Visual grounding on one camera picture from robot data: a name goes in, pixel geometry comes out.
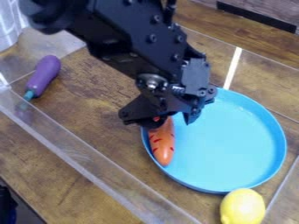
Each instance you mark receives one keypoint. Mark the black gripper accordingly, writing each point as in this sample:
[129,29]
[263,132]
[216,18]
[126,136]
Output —
[152,106]

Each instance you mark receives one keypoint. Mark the orange toy carrot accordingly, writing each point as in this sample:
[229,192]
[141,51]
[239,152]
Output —
[161,142]

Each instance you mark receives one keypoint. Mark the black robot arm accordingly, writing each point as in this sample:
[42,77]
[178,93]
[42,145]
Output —
[130,34]

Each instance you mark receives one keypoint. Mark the blue round tray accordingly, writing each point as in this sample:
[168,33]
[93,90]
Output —
[232,149]

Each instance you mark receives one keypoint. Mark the yellow toy lemon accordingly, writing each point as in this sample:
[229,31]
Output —
[241,207]

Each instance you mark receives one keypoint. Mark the purple toy eggplant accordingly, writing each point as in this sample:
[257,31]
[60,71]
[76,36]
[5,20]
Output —
[45,72]

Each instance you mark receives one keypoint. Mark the white curtain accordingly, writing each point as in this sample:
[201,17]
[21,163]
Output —
[12,23]

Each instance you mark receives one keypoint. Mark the clear acrylic enclosure wall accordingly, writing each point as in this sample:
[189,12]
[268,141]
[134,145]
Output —
[76,163]

